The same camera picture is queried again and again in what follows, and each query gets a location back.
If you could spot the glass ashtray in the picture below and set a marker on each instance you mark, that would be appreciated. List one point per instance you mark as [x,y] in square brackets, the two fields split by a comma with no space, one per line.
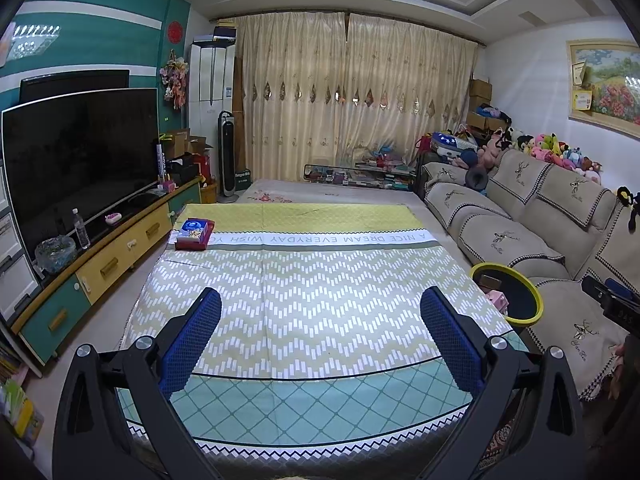
[55,255]

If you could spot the patterned red rug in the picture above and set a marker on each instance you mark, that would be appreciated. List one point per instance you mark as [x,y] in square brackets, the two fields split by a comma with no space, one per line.
[500,445]

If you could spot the black tower fan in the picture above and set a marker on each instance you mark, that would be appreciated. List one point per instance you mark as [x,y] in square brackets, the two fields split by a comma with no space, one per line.
[226,155]

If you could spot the black and yellow plush toy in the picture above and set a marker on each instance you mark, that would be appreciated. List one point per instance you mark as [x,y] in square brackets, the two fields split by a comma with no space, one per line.
[629,207]

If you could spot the beige sofa with covers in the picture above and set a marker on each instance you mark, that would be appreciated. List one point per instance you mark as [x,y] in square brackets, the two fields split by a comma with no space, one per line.
[525,220]

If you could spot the dark green box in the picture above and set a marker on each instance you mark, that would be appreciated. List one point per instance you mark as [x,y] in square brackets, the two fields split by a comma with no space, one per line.
[243,180]

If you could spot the low glass shelf with books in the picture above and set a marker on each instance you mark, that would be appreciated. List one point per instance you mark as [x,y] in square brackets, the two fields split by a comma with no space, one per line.
[360,177]

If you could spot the large black television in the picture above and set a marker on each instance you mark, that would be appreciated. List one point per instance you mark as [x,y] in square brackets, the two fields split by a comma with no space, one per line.
[80,160]

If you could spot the white shuttlecock tube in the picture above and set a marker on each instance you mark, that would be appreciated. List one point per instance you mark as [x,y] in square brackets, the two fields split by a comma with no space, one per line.
[161,162]

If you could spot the floral floor mat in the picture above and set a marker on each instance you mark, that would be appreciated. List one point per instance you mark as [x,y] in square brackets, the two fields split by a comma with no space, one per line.
[310,191]

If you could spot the blue and red tissue pack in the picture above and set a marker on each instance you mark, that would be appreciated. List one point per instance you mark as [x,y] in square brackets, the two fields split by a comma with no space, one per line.
[192,232]

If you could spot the blue star print cushion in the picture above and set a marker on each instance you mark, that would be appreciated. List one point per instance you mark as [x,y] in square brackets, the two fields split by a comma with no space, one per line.
[450,145]

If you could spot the open cardboard boxes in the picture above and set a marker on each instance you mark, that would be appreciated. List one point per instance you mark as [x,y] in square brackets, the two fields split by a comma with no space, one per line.
[180,142]

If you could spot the white drawer unit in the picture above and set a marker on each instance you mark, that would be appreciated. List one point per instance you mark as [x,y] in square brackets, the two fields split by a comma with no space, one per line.
[15,280]

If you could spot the small pink dish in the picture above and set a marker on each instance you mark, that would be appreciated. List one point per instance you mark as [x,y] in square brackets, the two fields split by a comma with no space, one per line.
[113,218]

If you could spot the pile of plush toys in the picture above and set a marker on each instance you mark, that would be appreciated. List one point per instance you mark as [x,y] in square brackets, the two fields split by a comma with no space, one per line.
[545,147]

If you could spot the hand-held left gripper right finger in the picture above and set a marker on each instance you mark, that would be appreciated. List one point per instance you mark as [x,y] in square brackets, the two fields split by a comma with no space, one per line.
[450,340]

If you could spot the clear water bottle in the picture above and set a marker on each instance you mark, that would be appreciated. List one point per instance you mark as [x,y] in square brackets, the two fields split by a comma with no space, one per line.
[81,232]

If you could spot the zigzag patterned tablecloth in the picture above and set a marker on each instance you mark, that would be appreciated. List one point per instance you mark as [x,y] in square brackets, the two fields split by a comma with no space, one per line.
[325,285]

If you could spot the pink box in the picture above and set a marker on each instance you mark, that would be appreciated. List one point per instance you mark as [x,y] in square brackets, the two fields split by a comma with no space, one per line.
[500,300]

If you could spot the framed flower picture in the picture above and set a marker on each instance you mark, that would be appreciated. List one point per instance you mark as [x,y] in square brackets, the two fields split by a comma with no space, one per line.
[615,85]

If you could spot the grey neck pillow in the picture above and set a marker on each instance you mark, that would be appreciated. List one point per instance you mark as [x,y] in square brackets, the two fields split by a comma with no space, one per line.
[476,179]

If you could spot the smaller black television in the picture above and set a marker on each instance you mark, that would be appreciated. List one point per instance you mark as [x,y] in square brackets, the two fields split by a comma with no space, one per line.
[75,85]

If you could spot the green and yellow television cabinet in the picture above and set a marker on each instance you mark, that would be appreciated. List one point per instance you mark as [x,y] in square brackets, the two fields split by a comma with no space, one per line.
[125,245]

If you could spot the red round wall ornament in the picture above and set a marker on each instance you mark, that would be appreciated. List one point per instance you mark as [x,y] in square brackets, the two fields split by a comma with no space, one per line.
[175,31]

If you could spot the stack of cardboard boxes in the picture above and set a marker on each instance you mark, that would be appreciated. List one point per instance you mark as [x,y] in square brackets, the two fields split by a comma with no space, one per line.
[482,97]

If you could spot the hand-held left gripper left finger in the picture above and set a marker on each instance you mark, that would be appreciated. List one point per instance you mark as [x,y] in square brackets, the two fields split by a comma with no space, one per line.
[192,340]

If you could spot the person's right hand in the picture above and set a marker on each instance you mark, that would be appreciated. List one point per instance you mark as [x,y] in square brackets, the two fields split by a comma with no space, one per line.
[627,370]

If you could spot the beige curtain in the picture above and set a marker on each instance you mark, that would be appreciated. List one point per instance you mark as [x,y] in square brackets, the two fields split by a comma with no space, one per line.
[350,85]

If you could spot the hanging flower decoration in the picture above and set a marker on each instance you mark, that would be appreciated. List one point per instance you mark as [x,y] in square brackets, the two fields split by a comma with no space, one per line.
[175,80]

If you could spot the yellow rimmed dark trash bin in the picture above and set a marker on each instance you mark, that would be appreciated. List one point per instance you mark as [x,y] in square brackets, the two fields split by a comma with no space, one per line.
[522,300]

